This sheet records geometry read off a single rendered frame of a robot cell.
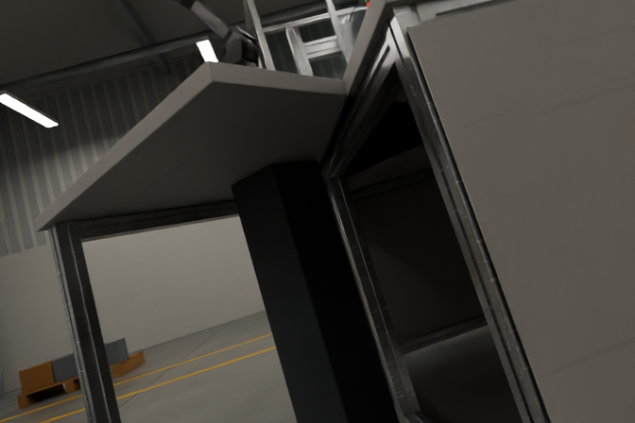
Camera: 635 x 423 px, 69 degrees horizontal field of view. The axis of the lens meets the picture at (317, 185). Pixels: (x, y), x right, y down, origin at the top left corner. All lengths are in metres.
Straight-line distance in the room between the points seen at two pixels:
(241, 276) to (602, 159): 8.93
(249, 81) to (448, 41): 0.25
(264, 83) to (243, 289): 8.77
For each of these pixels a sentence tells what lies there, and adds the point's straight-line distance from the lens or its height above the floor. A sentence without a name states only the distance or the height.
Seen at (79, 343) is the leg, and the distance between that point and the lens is 1.10.
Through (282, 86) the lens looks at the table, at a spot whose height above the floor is 0.83.
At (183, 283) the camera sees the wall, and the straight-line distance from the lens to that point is 9.56.
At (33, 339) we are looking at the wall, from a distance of 10.68.
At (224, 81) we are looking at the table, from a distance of 0.59.
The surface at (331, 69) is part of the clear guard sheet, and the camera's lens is 2.80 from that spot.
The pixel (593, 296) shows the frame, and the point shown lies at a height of 0.48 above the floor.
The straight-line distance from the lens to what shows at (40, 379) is 6.72.
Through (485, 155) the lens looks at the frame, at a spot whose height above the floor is 0.64.
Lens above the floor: 0.59
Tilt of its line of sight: 9 degrees up
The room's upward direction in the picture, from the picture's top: 17 degrees counter-clockwise
